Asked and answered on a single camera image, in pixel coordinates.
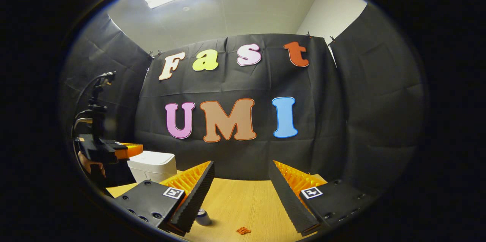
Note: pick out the blue silver pop can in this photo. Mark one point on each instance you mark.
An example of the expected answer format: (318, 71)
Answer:
(204, 217)

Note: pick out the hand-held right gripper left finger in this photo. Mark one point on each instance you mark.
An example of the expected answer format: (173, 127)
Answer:
(197, 192)

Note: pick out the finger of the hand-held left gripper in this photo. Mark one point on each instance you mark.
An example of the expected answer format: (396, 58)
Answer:
(131, 150)

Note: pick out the orange paper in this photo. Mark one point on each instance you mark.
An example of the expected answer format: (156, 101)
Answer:
(243, 230)

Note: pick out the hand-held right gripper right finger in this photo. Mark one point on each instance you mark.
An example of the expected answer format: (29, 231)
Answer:
(288, 200)

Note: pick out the white desktop garbage bin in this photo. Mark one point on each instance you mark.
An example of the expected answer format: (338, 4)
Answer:
(152, 166)

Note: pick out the wooden desktop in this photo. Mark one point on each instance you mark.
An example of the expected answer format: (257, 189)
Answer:
(243, 204)

